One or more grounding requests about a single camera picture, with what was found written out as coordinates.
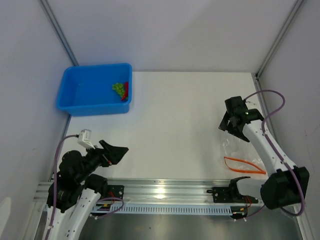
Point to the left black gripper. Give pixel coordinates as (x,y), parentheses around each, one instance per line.
(115,153)

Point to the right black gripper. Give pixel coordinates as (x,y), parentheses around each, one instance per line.
(223,125)

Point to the clear zip top bag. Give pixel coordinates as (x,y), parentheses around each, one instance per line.
(240,157)

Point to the red chili pepper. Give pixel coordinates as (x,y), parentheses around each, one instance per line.
(126,91)

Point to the green grape bunch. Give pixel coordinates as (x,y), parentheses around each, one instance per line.
(119,88)

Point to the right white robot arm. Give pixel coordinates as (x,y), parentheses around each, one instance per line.
(286,183)

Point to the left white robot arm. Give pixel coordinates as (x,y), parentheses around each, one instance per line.
(76,189)

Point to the blue plastic bin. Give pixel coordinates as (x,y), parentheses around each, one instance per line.
(87,90)

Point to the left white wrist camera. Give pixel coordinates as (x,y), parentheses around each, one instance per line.
(84,139)

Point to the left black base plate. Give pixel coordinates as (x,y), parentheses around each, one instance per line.
(116,192)

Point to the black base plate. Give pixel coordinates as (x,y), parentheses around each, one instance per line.
(116,192)
(227,195)

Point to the aluminium mounting rail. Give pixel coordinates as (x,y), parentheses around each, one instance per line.
(167,191)

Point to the white slotted cable duct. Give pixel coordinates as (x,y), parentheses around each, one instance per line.
(165,209)

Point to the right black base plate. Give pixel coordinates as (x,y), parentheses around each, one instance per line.
(227,195)

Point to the right aluminium frame post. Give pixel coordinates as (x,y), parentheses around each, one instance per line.
(285,27)

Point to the aluminium frame post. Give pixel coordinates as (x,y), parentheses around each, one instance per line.
(285,27)
(51,17)

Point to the left aluminium frame post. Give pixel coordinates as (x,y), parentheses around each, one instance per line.
(51,17)

